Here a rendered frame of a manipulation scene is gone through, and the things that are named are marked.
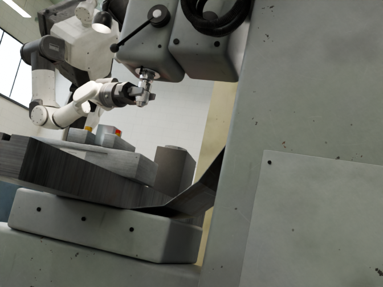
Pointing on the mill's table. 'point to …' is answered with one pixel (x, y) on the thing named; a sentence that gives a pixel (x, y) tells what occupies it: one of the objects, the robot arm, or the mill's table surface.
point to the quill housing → (149, 42)
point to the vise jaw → (81, 136)
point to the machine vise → (111, 157)
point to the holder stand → (173, 170)
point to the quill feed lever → (161, 13)
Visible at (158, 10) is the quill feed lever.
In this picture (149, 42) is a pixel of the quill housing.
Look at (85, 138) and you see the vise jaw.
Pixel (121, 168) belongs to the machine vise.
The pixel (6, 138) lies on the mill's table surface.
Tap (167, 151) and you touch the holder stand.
